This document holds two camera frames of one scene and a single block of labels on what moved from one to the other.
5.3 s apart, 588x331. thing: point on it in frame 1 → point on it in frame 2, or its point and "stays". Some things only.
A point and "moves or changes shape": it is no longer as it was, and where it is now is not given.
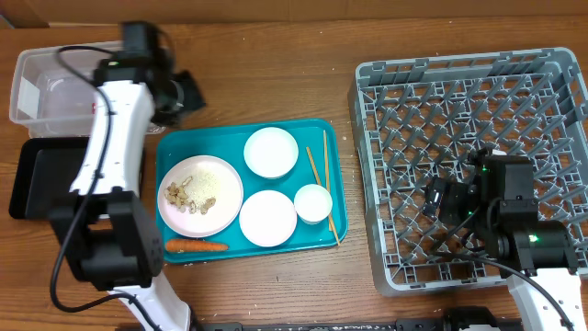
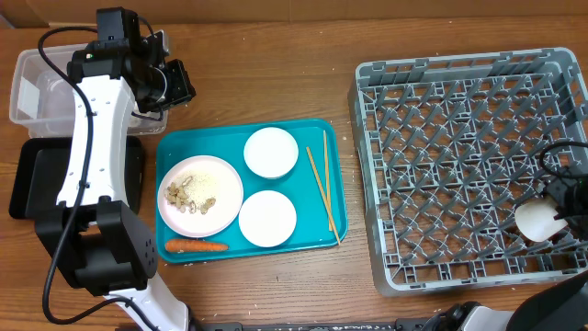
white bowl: x=270 y=153 stays
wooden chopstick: x=327 y=170 stays
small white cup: x=312 y=203 moves or changes shape
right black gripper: x=454 y=198 → x=556 y=187
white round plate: x=199 y=196 stays
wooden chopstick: x=319 y=182 stays
